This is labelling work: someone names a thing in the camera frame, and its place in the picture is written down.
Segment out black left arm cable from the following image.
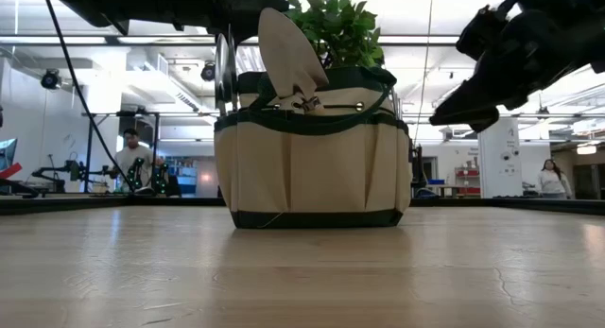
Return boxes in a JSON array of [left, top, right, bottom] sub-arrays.
[[41, 0, 138, 192]]

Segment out background monitor screen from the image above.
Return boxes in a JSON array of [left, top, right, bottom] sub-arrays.
[[0, 138, 18, 172]]

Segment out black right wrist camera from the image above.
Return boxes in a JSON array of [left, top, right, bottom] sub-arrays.
[[456, 4, 510, 60]]

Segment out black aluminium table frame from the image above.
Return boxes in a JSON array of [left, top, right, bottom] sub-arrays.
[[0, 195, 605, 216]]

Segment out person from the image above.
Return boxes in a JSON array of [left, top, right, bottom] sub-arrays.
[[111, 128, 160, 195], [536, 158, 573, 200]]

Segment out green plant in black pot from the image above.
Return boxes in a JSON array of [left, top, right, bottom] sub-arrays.
[[283, 0, 385, 70]]

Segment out red and black bar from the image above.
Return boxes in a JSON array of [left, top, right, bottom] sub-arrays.
[[0, 162, 40, 199]]

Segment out blue storage bins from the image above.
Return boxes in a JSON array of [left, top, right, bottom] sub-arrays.
[[167, 157, 198, 195]]

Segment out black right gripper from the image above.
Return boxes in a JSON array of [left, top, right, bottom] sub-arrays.
[[428, 15, 605, 133]]

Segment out beige green-trimmed gardening bag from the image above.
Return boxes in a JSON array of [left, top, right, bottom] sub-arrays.
[[213, 65, 413, 230]]

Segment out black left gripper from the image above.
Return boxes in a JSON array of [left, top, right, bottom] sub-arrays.
[[46, 0, 290, 44]]

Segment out white pillar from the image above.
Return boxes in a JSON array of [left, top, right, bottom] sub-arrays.
[[476, 119, 524, 199]]

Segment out red shelf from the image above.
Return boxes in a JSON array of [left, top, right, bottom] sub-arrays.
[[453, 165, 481, 196]]

